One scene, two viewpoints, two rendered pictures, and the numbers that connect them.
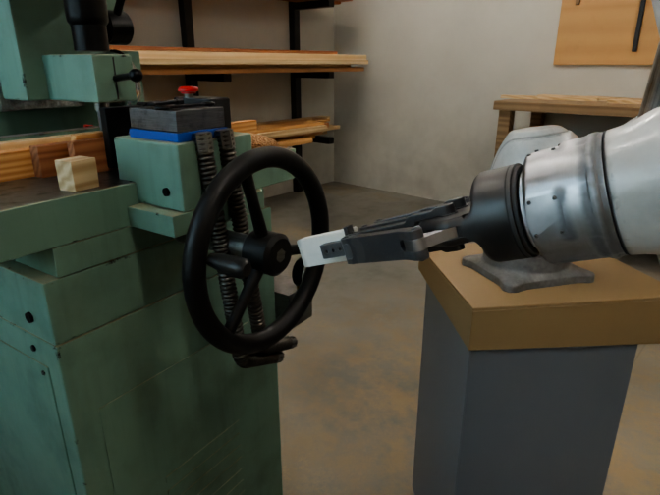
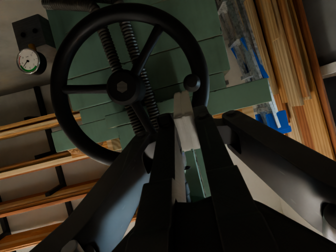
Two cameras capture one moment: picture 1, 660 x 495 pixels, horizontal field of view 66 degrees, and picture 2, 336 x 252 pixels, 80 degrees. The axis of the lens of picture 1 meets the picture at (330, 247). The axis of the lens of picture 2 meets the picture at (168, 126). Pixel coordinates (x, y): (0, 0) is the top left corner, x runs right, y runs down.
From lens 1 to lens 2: 44 cm
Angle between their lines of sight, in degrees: 53
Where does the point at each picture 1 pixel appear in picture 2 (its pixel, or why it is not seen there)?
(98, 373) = (197, 13)
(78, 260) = (212, 80)
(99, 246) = not seen: hidden behind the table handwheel
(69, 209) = (218, 107)
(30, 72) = (190, 155)
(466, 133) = not seen: outside the picture
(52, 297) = (225, 62)
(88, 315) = (205, 49)
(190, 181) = not seen: hidden behind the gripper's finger
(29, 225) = (238, 99)
